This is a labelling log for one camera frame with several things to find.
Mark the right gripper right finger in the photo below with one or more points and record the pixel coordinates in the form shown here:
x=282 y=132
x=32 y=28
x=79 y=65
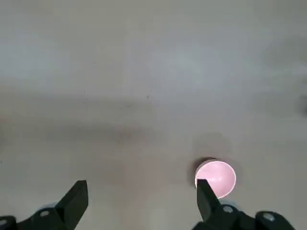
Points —
x=211 y=208

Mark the pink bowl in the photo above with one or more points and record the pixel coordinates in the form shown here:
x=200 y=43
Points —
x=217 y=173

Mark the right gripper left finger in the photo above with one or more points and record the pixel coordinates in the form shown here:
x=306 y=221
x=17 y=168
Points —
x=69 y=206

